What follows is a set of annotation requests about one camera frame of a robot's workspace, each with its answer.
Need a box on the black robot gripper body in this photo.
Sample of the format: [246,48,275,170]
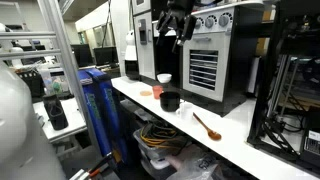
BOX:
[156,0,197,41]

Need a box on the wooden spoon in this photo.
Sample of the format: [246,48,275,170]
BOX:
[193,113,222,141]

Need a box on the white mug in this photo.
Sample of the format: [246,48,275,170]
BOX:
[176,102,193,120]

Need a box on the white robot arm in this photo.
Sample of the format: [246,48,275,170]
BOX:
[0,0,89,180]

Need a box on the small white bowl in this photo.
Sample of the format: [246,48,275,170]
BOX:
[157,73,172,83]

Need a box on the toy white refrigerator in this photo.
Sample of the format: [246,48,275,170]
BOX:
[131,0,155,79]

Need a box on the toy kitchen stove oven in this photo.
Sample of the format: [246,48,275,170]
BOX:
[154,0,264,116]

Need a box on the white black coffee machine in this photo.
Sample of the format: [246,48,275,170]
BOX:
[125,30,139,80]

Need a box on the orange plastic cup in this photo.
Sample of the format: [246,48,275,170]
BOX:
[152,85,163,99]

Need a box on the orange flat lid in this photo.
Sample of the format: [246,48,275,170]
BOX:
[140,91,152,96]

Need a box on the clear plastic bag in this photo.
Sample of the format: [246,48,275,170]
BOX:
[165,145,224,180]

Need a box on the black cylinder container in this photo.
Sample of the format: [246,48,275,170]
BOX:
[43,94,68,130]

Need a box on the clear bin with cables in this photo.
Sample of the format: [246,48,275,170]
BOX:
[133,122,190,160]

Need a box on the aluminium frame post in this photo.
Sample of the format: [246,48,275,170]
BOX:
[37,0,100,154]

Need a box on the black metal frame rack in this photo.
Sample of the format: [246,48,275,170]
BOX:
[247,0,320,174]

